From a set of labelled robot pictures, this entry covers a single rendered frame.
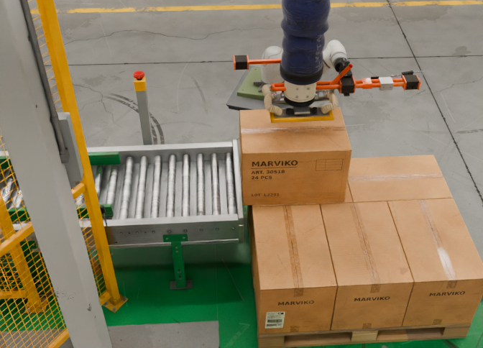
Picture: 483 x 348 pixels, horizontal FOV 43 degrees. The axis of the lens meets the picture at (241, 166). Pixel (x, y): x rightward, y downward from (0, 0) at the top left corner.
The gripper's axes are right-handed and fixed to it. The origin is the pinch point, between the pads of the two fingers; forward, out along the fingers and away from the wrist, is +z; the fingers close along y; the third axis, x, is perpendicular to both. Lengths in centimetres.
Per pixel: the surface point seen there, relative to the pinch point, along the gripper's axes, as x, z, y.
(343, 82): 2.5, 0.7, -1.8
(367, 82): -10.3, 1.3, -1.4
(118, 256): 139, 5, 123
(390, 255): -18, 63, 69
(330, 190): 8, 20, 59
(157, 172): 109, -13, 69
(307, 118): 23.5, 14.1, 11.0
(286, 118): 34.5, 13.3, 10.9
